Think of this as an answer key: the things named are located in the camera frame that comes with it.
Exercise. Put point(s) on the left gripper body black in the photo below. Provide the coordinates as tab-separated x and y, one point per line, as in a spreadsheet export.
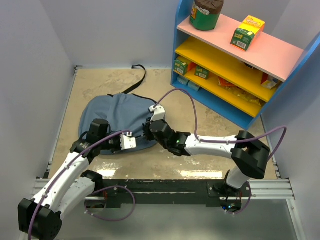
113	143

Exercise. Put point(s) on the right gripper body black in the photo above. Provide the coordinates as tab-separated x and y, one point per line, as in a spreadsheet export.
149	135

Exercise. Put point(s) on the blue student backpack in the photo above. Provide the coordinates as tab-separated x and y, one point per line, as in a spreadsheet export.
123	111

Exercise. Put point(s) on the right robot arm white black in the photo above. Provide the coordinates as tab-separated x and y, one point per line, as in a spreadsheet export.
250	157

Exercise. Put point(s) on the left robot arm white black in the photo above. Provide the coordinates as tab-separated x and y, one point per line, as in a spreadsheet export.
42	216

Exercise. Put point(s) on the yellow snack bag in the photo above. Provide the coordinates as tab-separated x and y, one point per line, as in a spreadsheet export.
246	96

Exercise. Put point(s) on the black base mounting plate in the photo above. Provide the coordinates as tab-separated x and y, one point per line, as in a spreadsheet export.
212	193

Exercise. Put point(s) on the light blue box left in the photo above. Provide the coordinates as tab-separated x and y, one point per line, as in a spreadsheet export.
182	80

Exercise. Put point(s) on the light blue box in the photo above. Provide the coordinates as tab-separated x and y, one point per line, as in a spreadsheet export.
193	86
182	80

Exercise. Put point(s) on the light blue box right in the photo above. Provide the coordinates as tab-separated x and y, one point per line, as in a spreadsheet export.
193	86

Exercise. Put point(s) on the green box left shelf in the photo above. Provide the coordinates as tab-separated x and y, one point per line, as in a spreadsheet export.
181	65

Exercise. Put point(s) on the green box shelf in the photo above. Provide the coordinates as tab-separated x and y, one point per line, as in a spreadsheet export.
201	72
181	65

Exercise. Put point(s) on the green box middle shelf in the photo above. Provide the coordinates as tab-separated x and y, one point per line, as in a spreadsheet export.
201	72

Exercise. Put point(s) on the colourful wooden shelf unit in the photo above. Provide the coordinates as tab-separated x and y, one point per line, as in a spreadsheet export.
212	50

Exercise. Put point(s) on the orange snack packet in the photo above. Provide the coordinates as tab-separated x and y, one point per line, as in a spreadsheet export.
224	83

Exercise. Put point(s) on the red yellow box right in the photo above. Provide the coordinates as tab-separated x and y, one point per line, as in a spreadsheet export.
269	82

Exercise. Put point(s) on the green brown canister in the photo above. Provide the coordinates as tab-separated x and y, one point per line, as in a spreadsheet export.
205	14

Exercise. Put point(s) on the yellow green carton box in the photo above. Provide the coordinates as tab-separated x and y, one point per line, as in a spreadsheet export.
247	32

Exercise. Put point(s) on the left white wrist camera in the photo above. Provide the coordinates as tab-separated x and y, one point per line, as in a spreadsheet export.
127	141

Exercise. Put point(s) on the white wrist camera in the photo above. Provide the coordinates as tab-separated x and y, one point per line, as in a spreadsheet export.
127	141
158	112

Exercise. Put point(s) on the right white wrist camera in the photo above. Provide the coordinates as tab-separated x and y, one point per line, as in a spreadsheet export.
158	112

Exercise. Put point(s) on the aluminium frame rail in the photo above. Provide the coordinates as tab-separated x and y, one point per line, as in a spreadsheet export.
270	215

